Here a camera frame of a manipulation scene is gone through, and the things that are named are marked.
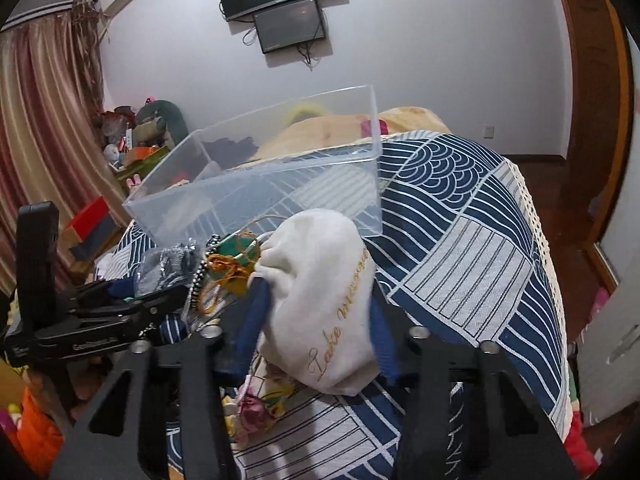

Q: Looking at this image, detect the white drawstring pouch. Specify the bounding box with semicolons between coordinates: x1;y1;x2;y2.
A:
253;209;378;396

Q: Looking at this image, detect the green orange knotted ornament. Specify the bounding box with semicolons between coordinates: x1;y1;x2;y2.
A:
192;231;260;315

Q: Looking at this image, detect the grey knitted cloth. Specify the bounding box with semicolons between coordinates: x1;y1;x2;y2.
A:
134;243;202;298

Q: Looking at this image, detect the red box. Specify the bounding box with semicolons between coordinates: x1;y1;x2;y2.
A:
60;196;120;261

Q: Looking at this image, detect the floral fabric pouch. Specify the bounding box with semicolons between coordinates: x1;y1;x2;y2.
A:
220;352;319;451

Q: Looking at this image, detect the green cardboard box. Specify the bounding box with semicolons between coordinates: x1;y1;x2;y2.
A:
115;146;169;192

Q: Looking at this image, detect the blue white patterned bedspread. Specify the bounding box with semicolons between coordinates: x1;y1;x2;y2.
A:
94;129;574;480

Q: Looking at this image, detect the striped red beige curtain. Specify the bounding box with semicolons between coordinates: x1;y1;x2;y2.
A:
1;0;130;294

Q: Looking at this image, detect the dark purple clothing pile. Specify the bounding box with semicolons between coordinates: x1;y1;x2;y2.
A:
203;136;258;170

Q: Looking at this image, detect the grey green plush toy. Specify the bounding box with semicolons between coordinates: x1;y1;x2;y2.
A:
132;100;189;150

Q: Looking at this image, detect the clear plastic storage box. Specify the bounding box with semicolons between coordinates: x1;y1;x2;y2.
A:
124;86;382;246

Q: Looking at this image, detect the beige plush blanket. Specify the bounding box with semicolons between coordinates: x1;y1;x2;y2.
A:
250;106;451;162

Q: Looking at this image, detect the yellow curved pillow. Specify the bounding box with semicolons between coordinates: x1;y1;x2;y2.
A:
284;102;329;127

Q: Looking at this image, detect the wooden door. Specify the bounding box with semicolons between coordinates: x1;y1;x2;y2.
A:
560;0;634;259

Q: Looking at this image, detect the bead bracelet string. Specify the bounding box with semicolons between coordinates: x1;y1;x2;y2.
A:
186;233;224;319

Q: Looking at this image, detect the wall power socket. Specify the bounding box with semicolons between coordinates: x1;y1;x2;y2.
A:
483;126;495;139

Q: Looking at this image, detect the small wall monitor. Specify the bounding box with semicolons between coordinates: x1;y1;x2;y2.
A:
253;0;326;54

